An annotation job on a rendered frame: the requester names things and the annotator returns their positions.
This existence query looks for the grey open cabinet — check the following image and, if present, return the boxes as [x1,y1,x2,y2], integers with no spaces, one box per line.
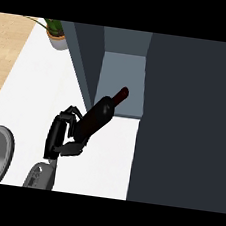
[48,20,155,121]

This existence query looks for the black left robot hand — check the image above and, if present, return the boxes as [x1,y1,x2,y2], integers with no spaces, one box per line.
[42,102,93,165]

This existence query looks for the potted green plant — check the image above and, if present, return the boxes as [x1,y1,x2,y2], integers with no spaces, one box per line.
[19,15,73,53]

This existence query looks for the dark red wine bottle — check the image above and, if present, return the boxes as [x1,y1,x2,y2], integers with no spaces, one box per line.
[72,80,130,150]

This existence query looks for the dark grey cabinet door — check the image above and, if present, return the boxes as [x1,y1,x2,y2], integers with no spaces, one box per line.
[126,32,226,215]

